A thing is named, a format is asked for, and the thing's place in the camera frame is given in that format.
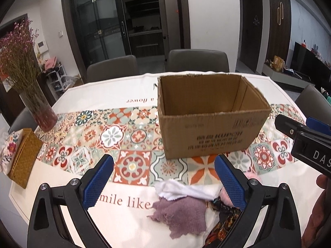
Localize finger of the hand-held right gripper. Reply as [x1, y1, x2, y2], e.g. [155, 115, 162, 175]
[275, 114, 308, 137]
[306, 117, 331, 136]

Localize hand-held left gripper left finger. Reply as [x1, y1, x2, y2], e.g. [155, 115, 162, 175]
[27, 154, 115, 248]

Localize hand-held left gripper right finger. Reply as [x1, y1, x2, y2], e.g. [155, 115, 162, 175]
[214, 154, 302, 248]

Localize pink knit hat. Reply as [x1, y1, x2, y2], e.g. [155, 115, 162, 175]
[219, 172, 259, 207]

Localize dark patterned cloth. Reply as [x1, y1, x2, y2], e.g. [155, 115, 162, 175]
[204, 196, 246, 248]

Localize brown cardboard box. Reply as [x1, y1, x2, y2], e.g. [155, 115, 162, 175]
[157, 74, 272, 160]

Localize purple cloth swatch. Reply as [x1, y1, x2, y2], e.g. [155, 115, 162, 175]
[147, 196, 209, 240]

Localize white zigzag-edge cloth swatch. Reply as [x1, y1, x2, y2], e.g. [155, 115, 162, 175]
[155, 180, 189, 201]

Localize person's right hand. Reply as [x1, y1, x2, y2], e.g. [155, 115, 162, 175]
[305, 174, 331, 248]

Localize grey chair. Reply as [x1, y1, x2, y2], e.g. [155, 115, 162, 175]
[167, 49, 230, 73]
[295, 84, 331, 120]
[8, 107, 35, 135]
[86, 55, 140, 83]

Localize grey television cabinet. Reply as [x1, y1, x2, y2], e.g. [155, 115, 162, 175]
[262, 62, 316, 89]

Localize yellow paper bag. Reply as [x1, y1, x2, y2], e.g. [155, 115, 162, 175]
[273, 55, 285, 72]

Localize black television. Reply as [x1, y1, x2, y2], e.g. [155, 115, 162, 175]
[292, 41, 331, 88]

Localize woven yellow tissue box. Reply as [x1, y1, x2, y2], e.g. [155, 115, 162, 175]
[7, 128, 44, 189]

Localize slatted wooden panel door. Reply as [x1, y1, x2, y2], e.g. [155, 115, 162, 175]
[266, 0, 291, 62]

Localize dark wooden door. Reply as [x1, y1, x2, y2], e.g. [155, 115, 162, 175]
[239, 0, 264, 73]

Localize white tile-pattern tablecloth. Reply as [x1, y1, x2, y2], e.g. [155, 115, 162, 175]
[9, 71, 329, 248]

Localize floral fabric tissue pouch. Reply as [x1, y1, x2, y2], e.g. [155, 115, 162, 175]
[0, 130, 25, 173]

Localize white shoe rack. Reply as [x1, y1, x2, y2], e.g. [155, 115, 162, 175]
[43, 64, 78, 96]

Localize glass vase with dried flowers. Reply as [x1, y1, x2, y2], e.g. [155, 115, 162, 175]
[0, 14, 56, 132]

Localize pink cloth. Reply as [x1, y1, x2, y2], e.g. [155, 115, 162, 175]
[44, 57, 59, 73]

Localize dark glass sliding door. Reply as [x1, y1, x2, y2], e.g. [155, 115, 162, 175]
[61, 0, 189, 82]

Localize white wall panel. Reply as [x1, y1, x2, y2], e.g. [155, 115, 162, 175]
[36, 41, 48, 55]

